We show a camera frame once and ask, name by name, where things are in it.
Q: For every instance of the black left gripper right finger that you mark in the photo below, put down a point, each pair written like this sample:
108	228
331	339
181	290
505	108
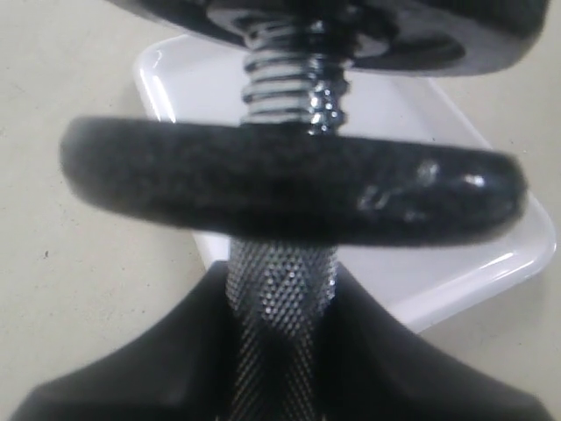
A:
372	367

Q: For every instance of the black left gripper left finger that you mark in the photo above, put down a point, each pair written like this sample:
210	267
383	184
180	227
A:
180	369

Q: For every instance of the chrome threaded dumbbell bar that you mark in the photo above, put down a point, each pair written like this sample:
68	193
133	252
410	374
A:
278	291

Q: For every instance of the black weight plate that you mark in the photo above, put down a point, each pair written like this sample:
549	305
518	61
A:
278	182
429	38

